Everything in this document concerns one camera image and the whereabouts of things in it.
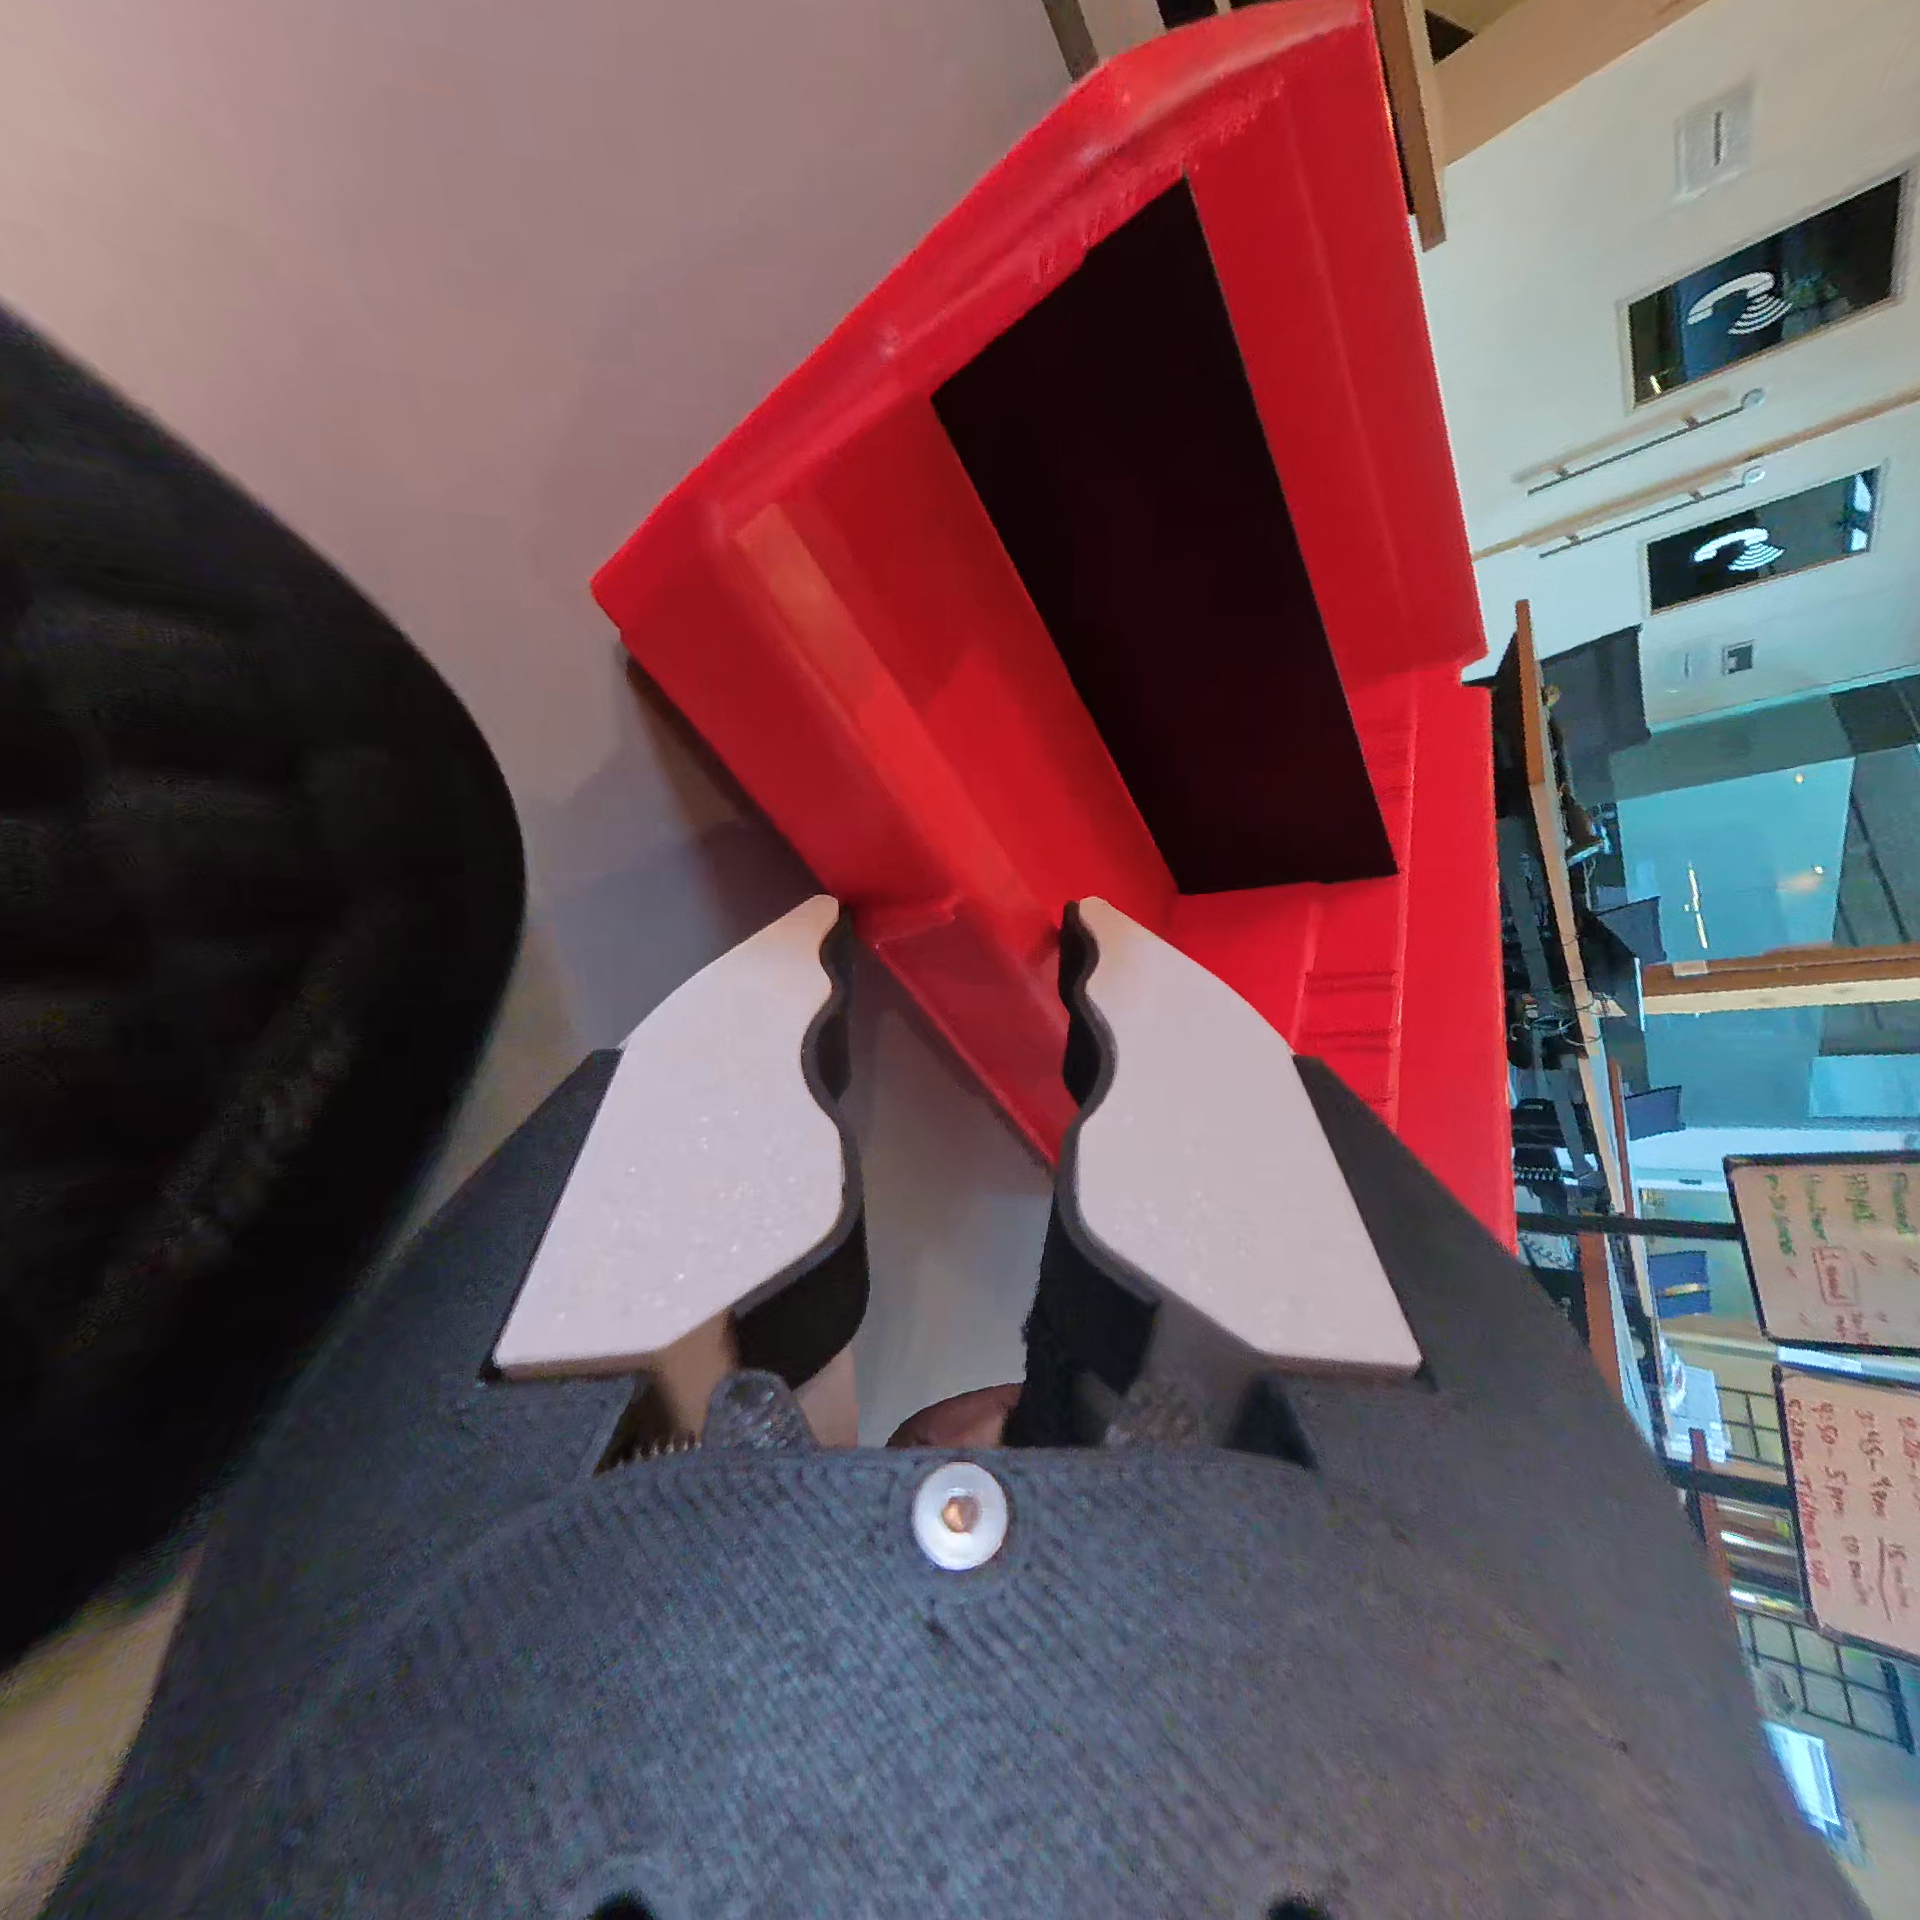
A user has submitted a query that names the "handwritten whiteboard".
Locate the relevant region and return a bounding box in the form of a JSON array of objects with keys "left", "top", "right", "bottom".
[
  {"left": 1726, "top": 1151, "right": 1920, "bottom": 1352},
  {"left": 1773, "top": 1362, "right": 1920, "bottom": 1671}
]

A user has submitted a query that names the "black honeycomb pad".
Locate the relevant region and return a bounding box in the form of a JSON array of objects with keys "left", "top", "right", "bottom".
[{"left": 0, "top": 300, "right": 528, "bottom": 1672}]

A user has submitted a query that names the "dark phone sign window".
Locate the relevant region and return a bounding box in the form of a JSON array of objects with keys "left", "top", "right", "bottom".
[
  {"left": 1623, "top": 172, "right": 1911, "bottom": 408},
  {"left": 1641, "top": 469, "right": 1885, "bottom": 618}
]

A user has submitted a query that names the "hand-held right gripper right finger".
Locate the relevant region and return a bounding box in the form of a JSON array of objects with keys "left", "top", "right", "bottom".
[{"left": 1007, "top": 895, "right": 1424, "bottom": 1450}]

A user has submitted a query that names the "red plastic bin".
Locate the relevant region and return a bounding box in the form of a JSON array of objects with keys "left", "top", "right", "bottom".
[{"left": 590, "top": 0, "right": 1520, "bottom": 1255}]

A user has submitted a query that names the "person's right hand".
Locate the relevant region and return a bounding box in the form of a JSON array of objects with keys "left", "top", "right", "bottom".
[{"left": 888, "top": 1387, "right": 1023, "bottom": 1446}]

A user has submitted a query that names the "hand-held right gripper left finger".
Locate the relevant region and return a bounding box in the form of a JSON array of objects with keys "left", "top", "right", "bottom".
[{"left": 491, "top": 895, "right": 873, "bottom": 1450}]

